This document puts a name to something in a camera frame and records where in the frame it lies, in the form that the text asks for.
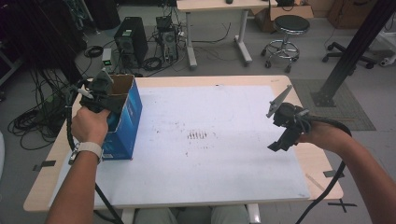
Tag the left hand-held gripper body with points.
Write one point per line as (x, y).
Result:
(99, 90)

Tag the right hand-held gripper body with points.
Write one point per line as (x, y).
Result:
(288, 115)

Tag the blue cardboard box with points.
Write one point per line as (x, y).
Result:
(126, 124)

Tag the person's right hand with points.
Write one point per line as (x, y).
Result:
(323, 135)

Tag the person's left hand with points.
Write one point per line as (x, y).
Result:
(90, 124)

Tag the small white device green light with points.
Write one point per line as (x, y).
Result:
(106, 57)

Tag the white wristwatch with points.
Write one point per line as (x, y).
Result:
(90, 147)

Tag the black computer tower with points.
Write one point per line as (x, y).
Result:
(130, 40)

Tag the grey floor mat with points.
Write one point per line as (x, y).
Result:
(351, 112)

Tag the open computer case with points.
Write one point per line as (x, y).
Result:
(168, 43)

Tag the black office chair base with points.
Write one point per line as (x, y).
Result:
(339, 53)

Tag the black curtain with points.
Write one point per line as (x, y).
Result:
(37, 37)

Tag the light wooden table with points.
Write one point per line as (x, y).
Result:
(199, 81)

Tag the black round chrome stool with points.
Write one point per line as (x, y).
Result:
(291, 25)

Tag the black tape strip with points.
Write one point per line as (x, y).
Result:
(45, 165)

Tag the brown cardboard box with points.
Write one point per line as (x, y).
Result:
(291, 12)

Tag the person's lap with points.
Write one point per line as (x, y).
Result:
(155, 216)

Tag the brown wooden cabinet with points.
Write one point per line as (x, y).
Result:
(351, 12)

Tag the white-legged wooden desk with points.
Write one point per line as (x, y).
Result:
(211, 5)

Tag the black metal post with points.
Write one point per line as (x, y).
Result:
(351, 53)

